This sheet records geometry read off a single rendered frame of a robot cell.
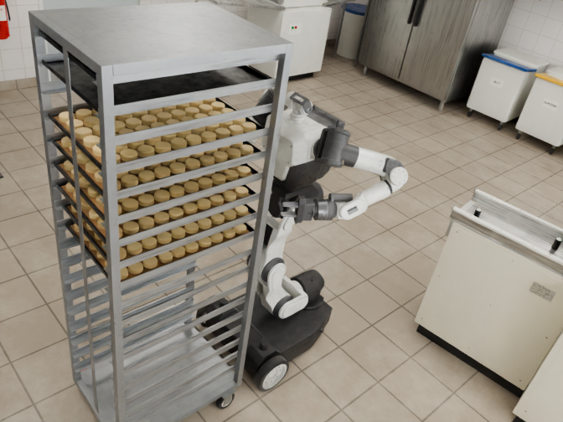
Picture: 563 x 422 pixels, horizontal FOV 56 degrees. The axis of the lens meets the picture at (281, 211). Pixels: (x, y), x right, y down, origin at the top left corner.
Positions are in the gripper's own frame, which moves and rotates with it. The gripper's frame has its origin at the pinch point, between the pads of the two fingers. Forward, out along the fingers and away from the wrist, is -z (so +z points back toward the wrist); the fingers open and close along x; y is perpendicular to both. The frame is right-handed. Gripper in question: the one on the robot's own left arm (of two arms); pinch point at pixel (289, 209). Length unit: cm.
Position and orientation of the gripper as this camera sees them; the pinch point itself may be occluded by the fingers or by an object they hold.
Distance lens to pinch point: 213.8
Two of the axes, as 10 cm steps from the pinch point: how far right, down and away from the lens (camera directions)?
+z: 9.7, 0.1, 2.3
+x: 1.4, -8.2, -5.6
